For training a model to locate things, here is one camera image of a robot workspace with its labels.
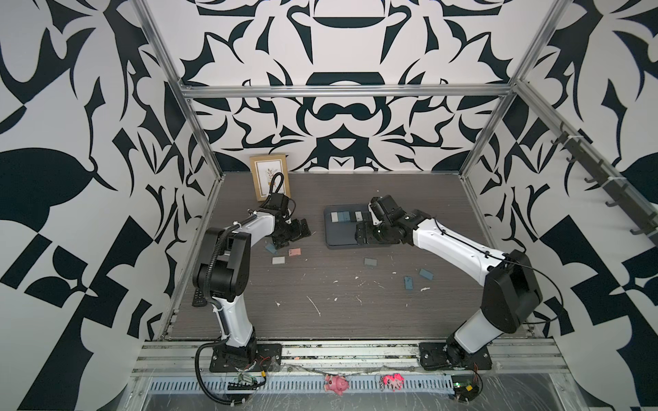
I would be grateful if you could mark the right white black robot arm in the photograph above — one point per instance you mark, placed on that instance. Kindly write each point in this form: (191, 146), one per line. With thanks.
(511, 292)

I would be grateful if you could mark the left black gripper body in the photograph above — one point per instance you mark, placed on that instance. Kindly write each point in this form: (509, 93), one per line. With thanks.
(291, 233)

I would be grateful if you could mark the wooden picture frame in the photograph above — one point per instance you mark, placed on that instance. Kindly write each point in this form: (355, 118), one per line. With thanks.
(270, 172)

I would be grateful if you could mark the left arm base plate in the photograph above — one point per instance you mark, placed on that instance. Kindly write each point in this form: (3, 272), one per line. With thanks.
(257, 358)

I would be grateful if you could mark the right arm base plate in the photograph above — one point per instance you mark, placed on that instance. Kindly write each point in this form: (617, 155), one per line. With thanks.
(443, 356)

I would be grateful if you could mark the wall hook rail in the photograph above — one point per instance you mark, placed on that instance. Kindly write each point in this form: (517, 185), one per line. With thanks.
(603, 175)

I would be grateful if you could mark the dark grey storage box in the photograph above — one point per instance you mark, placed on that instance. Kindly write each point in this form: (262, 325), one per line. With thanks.
(343, 235)

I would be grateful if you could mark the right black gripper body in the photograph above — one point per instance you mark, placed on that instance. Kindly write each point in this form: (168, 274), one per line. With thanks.
(373, 232)

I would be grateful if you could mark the black remote control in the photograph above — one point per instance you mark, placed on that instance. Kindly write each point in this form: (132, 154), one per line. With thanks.
(199, 300)

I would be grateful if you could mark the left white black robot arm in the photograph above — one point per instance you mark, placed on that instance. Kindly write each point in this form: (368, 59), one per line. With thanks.
(223, 266)

